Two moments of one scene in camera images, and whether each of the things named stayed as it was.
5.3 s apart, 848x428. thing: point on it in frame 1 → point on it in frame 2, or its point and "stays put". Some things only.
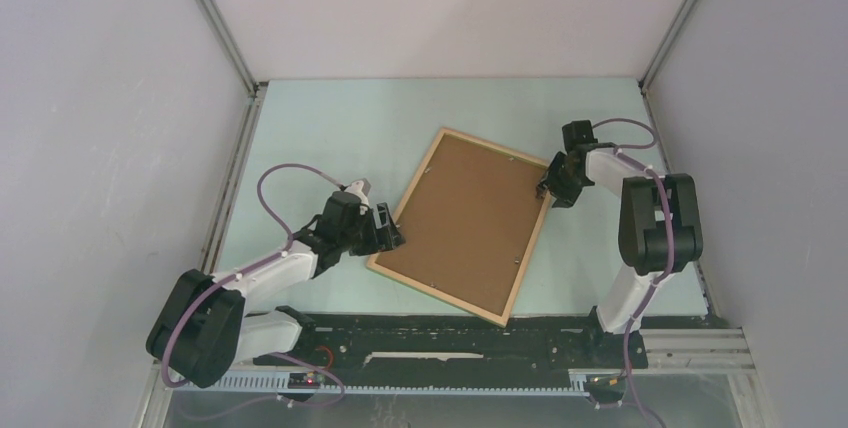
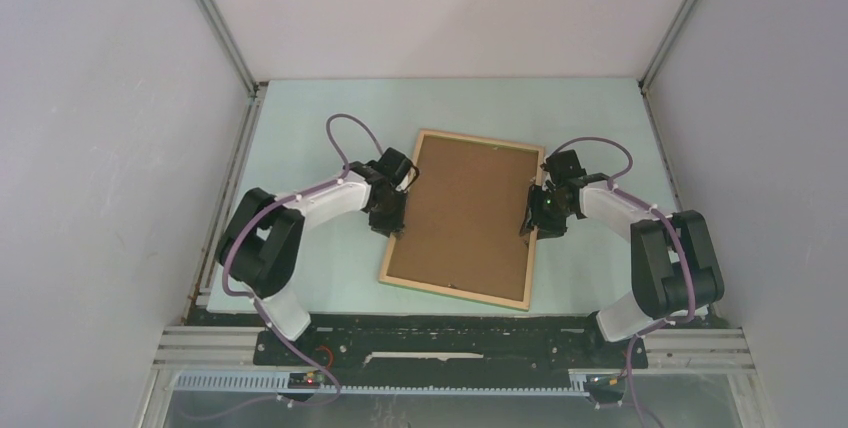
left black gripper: (388, 237) → (393, 226)
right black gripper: (566, 197) → (533, 216)
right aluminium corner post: (647, 75) stays put
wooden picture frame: (470, 219) stays put
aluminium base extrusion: (675, 349) stays put
